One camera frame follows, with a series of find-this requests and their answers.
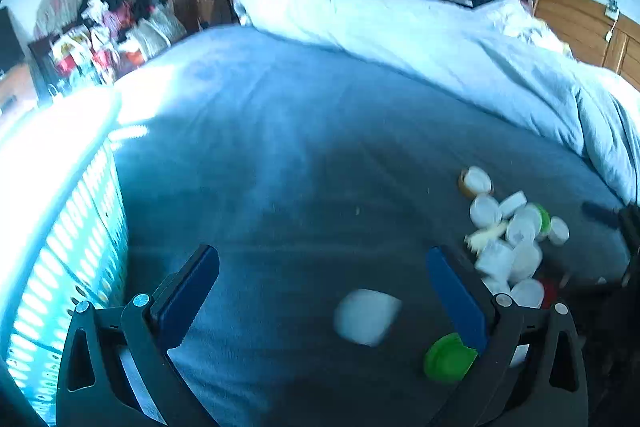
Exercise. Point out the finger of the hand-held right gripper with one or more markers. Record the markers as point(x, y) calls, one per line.
point(600, 211)

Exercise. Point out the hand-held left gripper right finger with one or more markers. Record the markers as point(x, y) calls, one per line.
point(455, 297)

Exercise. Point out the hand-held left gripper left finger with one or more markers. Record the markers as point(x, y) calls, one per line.
point(192, 292)

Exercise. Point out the pile of white caps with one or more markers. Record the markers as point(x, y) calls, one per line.
point(500, 259)

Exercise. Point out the green bottle cap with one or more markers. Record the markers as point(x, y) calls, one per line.
point(447, 359)

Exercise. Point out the white bottle cap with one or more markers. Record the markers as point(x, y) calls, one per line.
point(367, 317)

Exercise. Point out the red bottle cap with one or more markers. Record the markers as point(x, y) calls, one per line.
point(549, 292)

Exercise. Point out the teal plastic basket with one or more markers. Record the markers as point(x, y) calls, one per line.
point(75, 232)

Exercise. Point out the white cap with green inside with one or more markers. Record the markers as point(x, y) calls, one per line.
point(542, 218)

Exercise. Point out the cream plastic piece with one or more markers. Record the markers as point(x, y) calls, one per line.
point(485, 237)

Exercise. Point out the orange bottle cap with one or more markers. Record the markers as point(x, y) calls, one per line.
point(475, 182)

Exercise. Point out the blue bed sheet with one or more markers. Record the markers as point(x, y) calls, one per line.
point(275, 157)

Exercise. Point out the wooden headboard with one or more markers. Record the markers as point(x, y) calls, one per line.
point(585, 27)

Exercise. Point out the light blue duvet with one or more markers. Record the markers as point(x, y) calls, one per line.
point(425, 42)

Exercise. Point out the wooden side table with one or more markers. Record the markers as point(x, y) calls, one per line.
point(15, 87)

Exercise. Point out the clutter pile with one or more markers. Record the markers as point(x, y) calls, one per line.
point(110, 22)

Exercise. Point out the black television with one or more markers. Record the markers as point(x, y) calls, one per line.
point(10, 37)

